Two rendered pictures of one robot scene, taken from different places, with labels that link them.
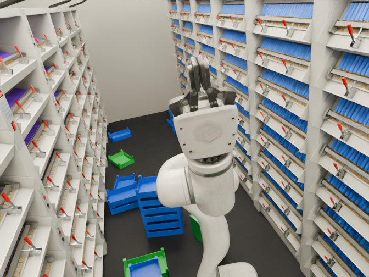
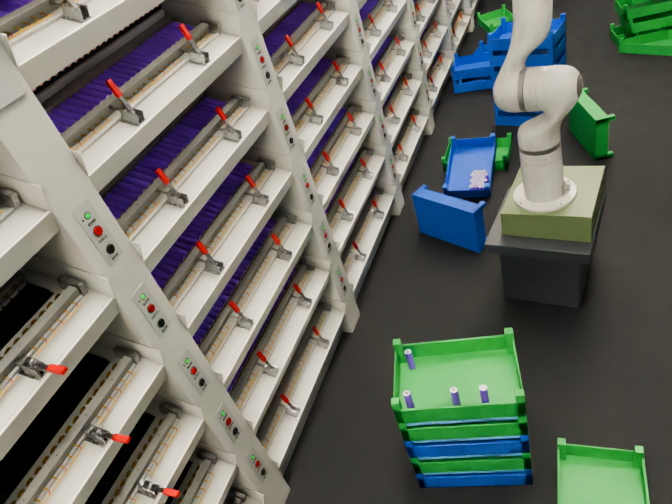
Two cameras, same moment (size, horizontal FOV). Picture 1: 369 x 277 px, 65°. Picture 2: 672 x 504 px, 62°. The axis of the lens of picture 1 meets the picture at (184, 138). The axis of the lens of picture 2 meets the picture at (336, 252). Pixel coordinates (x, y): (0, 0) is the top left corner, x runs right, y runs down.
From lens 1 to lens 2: 0.91 m
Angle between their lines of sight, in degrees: 37
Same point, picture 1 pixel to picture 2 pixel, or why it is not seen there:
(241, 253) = (641, 162)
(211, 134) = not seen: outside the picture
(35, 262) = (324, 33)
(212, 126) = not seen: outside the picture
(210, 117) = not seen: outside the picture
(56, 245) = (353, 43)
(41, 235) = (336, 17)
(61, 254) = (358, 58)
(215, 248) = (523, 25)
